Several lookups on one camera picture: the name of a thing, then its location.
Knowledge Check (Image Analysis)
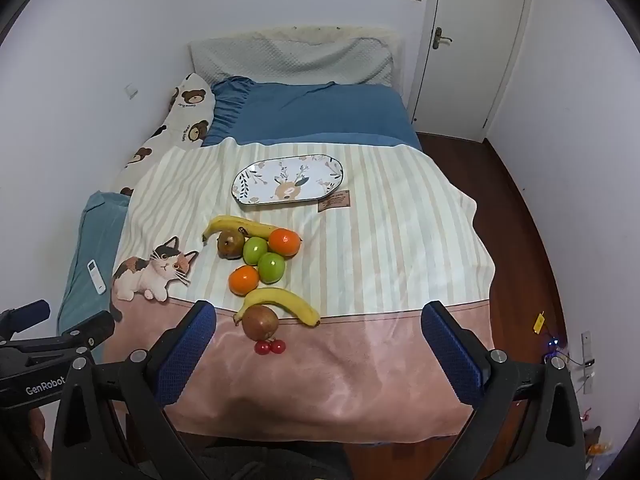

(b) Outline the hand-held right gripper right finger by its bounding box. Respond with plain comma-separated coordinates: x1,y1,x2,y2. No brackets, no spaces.
421,301,587,480

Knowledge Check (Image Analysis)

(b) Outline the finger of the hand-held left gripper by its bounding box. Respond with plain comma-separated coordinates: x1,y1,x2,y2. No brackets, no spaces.
0,300,52,345
59,310,117,358

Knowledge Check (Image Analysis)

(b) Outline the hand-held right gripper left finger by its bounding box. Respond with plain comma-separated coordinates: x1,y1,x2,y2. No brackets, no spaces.
50,300,218,480

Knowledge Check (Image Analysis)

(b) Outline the red apple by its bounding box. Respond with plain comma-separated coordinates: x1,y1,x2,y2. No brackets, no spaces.
242,305,280,342

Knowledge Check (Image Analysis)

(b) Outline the orange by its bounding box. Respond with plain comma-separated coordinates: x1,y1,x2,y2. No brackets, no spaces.
268,228,303,256
228,265,260,296

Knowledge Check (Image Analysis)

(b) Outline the brown green pear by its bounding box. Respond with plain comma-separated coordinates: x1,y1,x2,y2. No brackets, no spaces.
216,229,247,261

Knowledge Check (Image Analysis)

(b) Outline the yellow banana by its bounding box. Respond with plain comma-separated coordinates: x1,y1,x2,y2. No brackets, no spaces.
233,287,321,329
201,215,282,244

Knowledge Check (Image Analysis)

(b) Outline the green apple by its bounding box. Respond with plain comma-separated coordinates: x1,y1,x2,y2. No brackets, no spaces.
242,236,270,266
257,252,287,282

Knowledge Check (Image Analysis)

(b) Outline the oval floral ceramic plate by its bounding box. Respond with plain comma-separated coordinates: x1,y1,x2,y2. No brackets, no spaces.
231,154,346,207

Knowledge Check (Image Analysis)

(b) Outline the person's left hand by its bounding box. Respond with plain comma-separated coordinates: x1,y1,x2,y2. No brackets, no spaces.
22,407,53,468

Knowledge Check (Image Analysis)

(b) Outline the white remote control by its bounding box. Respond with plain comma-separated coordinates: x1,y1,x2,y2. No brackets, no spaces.
87,259,108,295

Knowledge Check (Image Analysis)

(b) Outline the striped cat print blanket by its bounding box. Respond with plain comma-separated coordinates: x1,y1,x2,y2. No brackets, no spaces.
102,137,497,445

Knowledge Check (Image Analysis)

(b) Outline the white power strip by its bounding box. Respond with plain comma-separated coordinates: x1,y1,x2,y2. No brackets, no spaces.
579,330,597,397

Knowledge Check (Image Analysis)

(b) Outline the white bear print pillow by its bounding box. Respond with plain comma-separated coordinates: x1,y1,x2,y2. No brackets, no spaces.
109,72,217,197

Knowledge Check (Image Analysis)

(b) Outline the blue bed sheet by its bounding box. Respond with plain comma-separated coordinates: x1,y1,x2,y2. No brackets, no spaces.
201,76,424,151

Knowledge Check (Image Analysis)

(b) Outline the white door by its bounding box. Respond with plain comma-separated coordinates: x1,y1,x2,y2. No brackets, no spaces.
407,0,536,144

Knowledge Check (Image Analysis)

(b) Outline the grey quilted pillow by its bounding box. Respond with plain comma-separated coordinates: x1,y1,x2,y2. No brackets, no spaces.
188,25,404,92

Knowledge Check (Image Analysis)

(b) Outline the tangle of cables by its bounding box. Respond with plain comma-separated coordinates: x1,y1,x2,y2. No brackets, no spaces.
541,334,583,368

